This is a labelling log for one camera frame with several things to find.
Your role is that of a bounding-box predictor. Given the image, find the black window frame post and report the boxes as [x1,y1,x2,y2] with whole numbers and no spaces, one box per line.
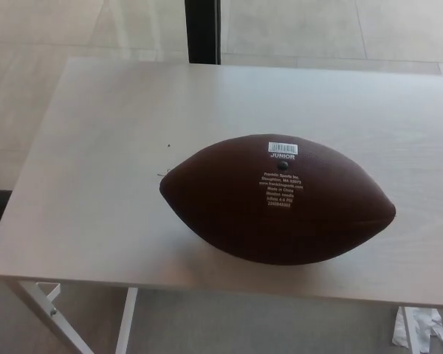
[185,0,222,66]

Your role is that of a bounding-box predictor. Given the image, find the brown junior football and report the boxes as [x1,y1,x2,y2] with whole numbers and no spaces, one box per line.
[157,133,397,267]

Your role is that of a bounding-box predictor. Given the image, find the crumpled white paper scrap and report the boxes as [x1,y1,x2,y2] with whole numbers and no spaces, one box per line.
[389,306,443,354]

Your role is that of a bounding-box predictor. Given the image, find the white metal table leg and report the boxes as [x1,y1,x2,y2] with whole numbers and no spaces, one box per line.
[398,305,425,354]

